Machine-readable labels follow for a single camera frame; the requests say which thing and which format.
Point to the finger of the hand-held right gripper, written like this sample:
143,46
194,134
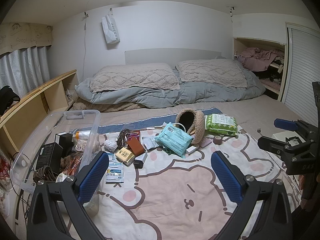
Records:
272,145
285,123

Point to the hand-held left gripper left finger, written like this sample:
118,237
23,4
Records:
91,177

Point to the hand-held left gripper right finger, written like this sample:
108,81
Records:
226,177

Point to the clear plastic storage box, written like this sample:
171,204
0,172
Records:
93,130

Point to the teal wet wipes pack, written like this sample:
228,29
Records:
173,140

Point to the white box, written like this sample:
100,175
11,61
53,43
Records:
280,136

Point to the orange rubber bands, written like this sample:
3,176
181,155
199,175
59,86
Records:
75,165

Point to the blue and white sachet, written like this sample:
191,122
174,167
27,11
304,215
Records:
115,173

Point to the cream tape roll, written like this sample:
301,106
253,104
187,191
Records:
61,178

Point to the beige bed sheet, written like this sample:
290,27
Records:
250,111

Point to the crumpled white paper ball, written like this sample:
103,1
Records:
110,145

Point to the small brown tape roll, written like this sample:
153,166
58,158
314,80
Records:
218,140

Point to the gold box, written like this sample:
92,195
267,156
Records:
123,155

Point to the open wardrobe niche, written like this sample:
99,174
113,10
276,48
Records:
272,85

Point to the small white charger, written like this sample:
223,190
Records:
191,150

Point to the flat black box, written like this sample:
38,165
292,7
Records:
50,156

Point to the upright black box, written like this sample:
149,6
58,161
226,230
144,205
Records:
63,140

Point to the brown hair claw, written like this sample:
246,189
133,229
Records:
43,173

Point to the black charger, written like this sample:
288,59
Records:
140,160

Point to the green wet wipes pack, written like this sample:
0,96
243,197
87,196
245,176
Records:
221,125

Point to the cartoon printed blanket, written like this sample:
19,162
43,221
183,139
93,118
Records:
175,192

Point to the brown leather wallet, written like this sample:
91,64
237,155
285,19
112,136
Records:
135,146

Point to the white slatted wardrobe door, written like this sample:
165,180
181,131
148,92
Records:
300,70

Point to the red box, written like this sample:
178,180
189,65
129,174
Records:
133,135

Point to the white paper packets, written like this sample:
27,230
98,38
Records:
151,142

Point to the pile of pink clothes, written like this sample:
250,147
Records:
260,57

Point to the blue striped cloth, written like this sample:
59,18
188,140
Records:
150,122

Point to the beige textured pillow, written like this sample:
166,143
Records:
135,80
212,73

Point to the clear jar with red doll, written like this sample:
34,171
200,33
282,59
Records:
3,170

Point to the grey duvet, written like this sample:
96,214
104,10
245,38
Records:
175,95

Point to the wooden shelf unit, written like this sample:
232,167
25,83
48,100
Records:
32,100

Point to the black cap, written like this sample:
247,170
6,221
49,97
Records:
6,97

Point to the grey curtain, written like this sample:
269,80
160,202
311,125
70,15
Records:
22,67

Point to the white headboard panel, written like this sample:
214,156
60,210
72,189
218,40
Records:
172,55

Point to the white hanging paper bag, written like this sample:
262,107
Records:
111,28

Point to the beige printed curtain valance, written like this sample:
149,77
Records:
22,36

